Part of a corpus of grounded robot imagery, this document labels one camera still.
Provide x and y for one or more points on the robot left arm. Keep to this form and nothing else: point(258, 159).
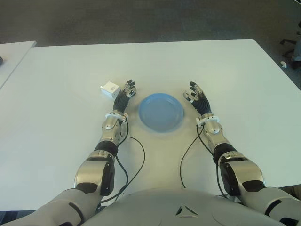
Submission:
point(94, 169)

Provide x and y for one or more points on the dark shoe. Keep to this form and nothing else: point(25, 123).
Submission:
point(297, 65)

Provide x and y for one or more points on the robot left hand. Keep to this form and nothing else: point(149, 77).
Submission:
point(120, 101)

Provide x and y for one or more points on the black office chair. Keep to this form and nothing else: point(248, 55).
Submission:
point(288, 42)

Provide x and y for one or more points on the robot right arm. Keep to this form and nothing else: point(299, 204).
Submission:
point(242, 169)

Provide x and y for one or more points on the blue round plate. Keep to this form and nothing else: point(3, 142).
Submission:
point(160, 113)

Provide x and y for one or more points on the white cube charger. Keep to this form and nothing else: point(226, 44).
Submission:
point(110, 89)

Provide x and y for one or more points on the person leg in jeans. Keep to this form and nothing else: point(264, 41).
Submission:
point(298, 53)

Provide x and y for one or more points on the beige trousers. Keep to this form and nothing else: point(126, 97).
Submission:
point(294, 189)

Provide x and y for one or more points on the small white floor object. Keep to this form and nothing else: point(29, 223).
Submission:
point(283, 64)

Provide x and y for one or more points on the neighbouring white table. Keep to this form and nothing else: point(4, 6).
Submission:
point(14, 56)

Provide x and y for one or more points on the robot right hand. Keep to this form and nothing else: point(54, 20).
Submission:
point(202, 103)

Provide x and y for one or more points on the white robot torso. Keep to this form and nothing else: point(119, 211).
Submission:
point(164, 207)

